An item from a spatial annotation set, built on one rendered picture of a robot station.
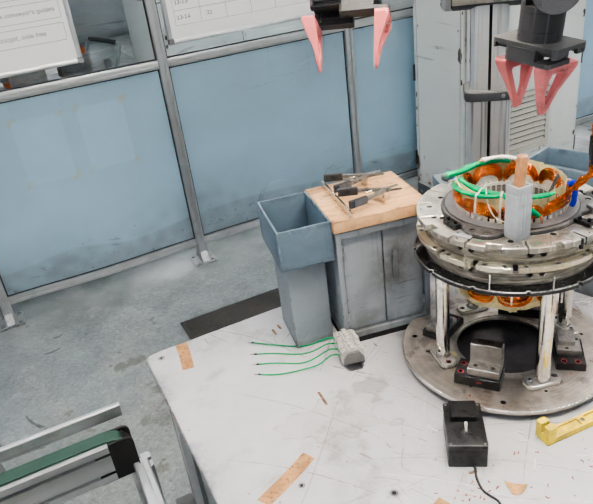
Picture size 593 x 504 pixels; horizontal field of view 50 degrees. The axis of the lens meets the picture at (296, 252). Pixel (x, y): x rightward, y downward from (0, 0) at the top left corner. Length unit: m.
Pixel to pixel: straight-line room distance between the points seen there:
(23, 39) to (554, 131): 2.74
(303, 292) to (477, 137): 0.59
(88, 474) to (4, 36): 2.08
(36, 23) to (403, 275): 2.10
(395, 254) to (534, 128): 2.55
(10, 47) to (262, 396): 2.11
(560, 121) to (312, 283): 2.79
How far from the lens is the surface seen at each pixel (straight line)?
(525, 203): 1.02
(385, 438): 1.13
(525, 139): 3.70
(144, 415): 2.52
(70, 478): 1.30
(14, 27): 2.98
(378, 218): 1.22
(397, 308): 1.35
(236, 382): 1.29
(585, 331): 1.37
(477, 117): 1.57
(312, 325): 1.32
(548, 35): 0.92
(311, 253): 1.21
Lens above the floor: 1.58
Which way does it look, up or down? 28 degrees down
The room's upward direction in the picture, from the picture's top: 8 degrees counter-clockwise
